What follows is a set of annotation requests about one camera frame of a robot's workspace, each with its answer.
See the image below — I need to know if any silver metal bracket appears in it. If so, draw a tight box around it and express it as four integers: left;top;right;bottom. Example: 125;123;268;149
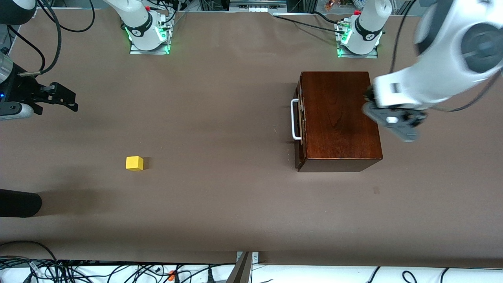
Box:
236;252;259;265

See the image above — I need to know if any white power strip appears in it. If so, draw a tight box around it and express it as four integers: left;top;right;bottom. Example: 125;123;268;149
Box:
230;0;287;13

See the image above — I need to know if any white metal drawer handle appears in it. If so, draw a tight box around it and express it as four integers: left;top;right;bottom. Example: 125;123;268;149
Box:
291;99;303;141

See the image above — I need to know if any wooden drawer with brown front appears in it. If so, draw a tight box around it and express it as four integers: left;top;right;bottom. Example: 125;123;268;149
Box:
295;77;305;165

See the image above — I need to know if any black round-ended cylinder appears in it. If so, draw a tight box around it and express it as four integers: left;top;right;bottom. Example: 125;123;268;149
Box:
0;189;42;218

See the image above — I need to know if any black cable tangle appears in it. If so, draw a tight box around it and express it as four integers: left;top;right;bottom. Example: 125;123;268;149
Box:
0;241;236;283

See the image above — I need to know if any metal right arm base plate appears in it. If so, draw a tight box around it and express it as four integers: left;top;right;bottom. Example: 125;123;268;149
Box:
130;39;171;55

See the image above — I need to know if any black hanging cable loop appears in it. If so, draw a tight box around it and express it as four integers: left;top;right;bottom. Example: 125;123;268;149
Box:
39;0;95;33

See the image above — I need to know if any black cable on table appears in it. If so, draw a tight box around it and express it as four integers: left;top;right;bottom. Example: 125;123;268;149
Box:
273;15;344;34

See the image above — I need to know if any grey slanted beam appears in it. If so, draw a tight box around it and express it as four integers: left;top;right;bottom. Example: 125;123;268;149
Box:
226;252;252;283

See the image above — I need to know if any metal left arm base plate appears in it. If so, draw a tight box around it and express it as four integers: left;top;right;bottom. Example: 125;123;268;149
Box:
337;46;379;59

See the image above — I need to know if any yellow wooden block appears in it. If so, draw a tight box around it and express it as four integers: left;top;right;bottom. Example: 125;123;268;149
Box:
126;156;145;172

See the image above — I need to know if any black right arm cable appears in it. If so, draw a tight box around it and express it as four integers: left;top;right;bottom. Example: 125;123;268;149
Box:
18;0;62;77

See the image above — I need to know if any thin black sensor cable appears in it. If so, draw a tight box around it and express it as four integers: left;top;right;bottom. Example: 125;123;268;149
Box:
8;26;46;73

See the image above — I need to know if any dark brown wooden cabinet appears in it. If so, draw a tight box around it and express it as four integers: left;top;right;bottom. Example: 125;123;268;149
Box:
297;71;383;173

